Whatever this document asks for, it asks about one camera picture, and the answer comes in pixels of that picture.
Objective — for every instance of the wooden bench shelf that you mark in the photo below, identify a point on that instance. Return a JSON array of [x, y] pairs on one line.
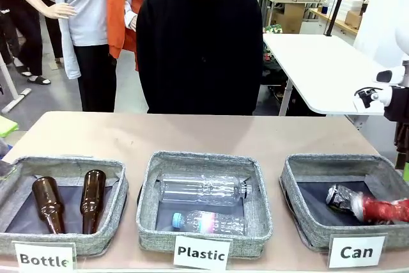
[[332, 20]]

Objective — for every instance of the white desk leg frame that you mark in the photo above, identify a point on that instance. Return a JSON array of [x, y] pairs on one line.
[[9, 84]]

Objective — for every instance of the green cloth item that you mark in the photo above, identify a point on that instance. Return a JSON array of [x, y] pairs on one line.
[[6, 127]]

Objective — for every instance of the grey fabric basket bottle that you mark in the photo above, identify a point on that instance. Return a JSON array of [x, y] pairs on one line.
[[112, 190]]

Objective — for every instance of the small cardboard box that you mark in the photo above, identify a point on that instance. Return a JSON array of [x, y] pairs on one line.
[[353, 18]]

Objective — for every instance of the mannequin in orange vest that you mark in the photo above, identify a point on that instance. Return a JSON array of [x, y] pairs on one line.
[[115, 7]]

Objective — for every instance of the brown glass bottle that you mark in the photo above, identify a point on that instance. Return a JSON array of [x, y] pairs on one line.
[[48, 199], [91, 196]]

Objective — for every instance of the grey fabric basket can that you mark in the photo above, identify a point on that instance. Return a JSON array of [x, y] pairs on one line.
[[300, 209]]

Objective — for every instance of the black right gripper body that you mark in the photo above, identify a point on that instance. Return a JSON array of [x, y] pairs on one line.
[[399, 105]]

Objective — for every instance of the black pole stand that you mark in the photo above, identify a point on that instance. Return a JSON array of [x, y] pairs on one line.
[[335, 4]]

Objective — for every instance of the person in black coat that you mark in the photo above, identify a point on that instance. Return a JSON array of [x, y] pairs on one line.
[[198, 46]]

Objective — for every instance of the crushed silver black can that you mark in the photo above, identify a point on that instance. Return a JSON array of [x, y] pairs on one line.
[[340, 199]]

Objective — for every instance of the mannequin in white shirt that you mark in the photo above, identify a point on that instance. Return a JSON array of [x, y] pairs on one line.
[[83, 4]]

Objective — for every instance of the grey fabric basket plastic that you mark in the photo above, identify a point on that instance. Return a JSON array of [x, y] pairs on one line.
[[255, 215]]

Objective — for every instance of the white Can label sign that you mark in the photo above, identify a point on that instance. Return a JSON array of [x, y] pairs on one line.
[[356, 251]]

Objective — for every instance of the white Bottle label sign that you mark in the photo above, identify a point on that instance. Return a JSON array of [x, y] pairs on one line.
[[44, 258]]

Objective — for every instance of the crushed red can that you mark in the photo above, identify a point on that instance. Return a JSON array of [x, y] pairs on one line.
[[383, 210]]

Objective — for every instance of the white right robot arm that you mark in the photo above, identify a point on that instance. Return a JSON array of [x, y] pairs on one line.
[[383, 30]]

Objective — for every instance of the person in dark clothes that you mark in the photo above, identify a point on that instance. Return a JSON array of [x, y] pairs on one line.
[[28, 36]]

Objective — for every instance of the colourful patterned cloth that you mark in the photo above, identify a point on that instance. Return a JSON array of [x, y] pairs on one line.
[[273, 29]]

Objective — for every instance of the dark clutter under table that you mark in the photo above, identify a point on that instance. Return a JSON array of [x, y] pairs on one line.
[[273, 71]]

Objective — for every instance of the large brown cardboard box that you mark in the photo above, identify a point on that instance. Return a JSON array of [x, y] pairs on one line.
[[292, 18]]

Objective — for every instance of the white rectangular table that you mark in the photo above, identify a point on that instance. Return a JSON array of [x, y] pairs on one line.
[[319, 68]]

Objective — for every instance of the large clear plastic bottle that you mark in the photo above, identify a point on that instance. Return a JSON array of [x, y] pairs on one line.
[[198, 190]]

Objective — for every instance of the white foam boxes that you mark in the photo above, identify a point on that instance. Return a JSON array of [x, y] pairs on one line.
[[351, 4]]

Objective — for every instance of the white Plastic label sign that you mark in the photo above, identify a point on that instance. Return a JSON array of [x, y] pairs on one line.
[[201, 253]]

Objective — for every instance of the small bottle with blue cap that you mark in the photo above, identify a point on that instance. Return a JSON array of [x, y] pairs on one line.
[[217, 222]]

